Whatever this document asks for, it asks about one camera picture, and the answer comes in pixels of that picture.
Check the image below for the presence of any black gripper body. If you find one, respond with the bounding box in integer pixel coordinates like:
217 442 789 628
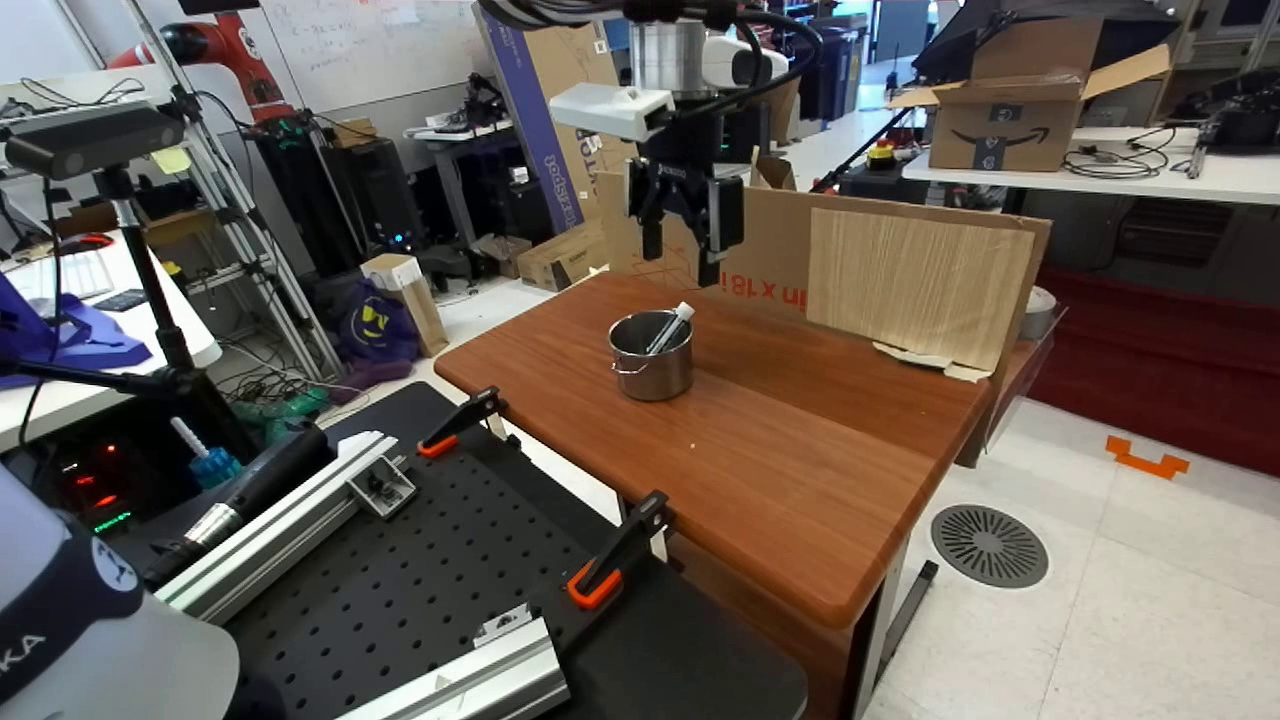
632 93 745 212

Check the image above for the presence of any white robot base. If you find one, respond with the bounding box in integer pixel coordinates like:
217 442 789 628
0 462 245 720

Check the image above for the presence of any metal pot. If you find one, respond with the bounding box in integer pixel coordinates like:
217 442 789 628
605 306 700 407

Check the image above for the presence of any tall cardboard sheet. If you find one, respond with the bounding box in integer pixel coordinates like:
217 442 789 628
526 17 646 224

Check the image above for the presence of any purple poster board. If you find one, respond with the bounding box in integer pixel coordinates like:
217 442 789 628
475 9 587 237

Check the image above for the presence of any cardboard backdrop panel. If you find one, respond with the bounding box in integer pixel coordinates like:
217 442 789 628
594 170 1055 382

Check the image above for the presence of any yellow red emergency stop button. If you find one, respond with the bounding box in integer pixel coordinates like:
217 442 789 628
861 132 913 174

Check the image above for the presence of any wooden table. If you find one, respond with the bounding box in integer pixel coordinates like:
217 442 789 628
432 268 1072 720

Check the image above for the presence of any small cardboard box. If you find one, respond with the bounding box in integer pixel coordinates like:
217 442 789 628
357 250 451 360

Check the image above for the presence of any torn white paper strip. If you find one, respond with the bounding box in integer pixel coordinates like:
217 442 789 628
872 336 995 389

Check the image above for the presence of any black fabric umbrella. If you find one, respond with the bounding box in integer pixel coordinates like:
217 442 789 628
913 0 1185 89

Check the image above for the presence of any purple bag yellow logo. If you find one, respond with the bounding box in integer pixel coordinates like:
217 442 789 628
315 272 427 373

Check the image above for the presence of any open cardboard shipping box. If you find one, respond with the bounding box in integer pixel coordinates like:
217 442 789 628
888 17 1177 174

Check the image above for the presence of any metal shelf rack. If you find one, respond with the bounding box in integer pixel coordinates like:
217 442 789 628
123 0 349 392

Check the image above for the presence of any round floor drain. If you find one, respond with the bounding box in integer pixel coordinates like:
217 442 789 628
928 500 1051 593

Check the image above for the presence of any black perforated breadboard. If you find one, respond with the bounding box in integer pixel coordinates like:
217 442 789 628
217 375 814 720

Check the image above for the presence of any white work table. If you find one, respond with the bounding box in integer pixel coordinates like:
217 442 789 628
898 122 1280 215

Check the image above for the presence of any white side table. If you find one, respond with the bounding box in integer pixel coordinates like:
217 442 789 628
0 229 230 456

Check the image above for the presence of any purple cloth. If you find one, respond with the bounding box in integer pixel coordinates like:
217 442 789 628
0 272 158 392

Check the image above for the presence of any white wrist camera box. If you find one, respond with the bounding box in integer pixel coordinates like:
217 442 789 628
550 82 679 146

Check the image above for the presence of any black clamp orange handle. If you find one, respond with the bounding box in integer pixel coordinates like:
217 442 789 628
414 382 513 467
559 487 675 614

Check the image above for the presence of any aluminium corner bracket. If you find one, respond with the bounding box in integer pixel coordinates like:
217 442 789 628
349 450 419 519

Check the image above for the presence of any black cylindrical handle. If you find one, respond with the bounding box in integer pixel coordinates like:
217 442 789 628
181 424 342 550

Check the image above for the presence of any aluminium extrusion rail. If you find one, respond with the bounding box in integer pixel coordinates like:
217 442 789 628
331 601 576 720
153 426 426 628

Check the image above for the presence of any black camera tripod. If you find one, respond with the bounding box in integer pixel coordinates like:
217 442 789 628
90 165 259 462

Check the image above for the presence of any blue handled tool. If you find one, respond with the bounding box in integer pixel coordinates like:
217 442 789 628
169 410 249 492

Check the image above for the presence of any black stereo camera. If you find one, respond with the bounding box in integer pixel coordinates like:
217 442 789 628
0 95 191 184

